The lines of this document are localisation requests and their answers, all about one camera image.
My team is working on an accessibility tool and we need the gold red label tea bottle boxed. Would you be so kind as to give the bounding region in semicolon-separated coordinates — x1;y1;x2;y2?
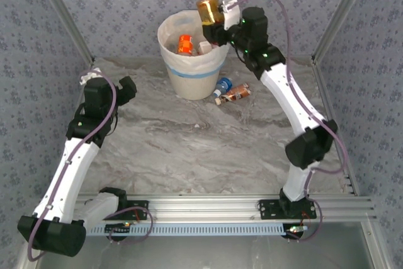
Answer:
195;0;226;49

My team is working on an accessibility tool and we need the orange label plastic bottle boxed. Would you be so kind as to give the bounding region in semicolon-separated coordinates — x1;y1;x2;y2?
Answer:
176;34;195;56

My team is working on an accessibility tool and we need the translucent white bin liner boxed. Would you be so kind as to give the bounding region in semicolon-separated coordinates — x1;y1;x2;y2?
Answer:
157;10;230;78

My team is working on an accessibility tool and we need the white ribbed waste bin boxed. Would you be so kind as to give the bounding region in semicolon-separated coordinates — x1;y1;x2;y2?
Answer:
166;57;226;101

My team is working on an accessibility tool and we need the blue label Pocari bottle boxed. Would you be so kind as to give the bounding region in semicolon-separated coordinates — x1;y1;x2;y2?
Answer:
212;76;234;98

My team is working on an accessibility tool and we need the brown Nescafe coffee bottle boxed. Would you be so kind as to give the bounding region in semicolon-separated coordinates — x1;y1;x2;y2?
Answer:
215;83;252;105

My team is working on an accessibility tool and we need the small circuit board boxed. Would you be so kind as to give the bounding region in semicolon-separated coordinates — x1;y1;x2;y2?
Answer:
285;224;308;235
105;222;132;234

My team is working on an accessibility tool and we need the aluminium side frame rail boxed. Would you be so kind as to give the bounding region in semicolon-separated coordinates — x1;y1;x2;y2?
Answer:
15;56;97;269
311;56;391;269

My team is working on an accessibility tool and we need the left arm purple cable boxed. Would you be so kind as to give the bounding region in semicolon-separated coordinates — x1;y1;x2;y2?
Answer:
27;69;119;262

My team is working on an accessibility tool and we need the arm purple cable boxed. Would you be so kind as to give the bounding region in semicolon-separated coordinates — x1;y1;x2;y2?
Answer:
27;69;119;262
231;0;349;207

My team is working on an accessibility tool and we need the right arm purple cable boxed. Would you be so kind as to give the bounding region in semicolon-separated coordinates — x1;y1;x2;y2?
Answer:
231;0;349;207

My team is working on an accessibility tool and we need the aluminium frame post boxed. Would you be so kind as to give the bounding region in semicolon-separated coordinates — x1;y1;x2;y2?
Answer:
30;0;96;65
313;0;376;62

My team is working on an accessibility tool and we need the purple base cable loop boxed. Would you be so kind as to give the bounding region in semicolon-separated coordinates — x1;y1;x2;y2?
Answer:
105;204;154;245
285;199;324;242

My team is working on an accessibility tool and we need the aluminium mounting rail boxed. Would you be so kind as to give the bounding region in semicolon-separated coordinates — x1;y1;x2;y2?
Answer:
75;193;378;223

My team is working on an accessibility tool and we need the slotted white cable duct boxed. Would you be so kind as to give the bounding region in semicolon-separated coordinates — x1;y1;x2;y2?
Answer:
91;222;289;238

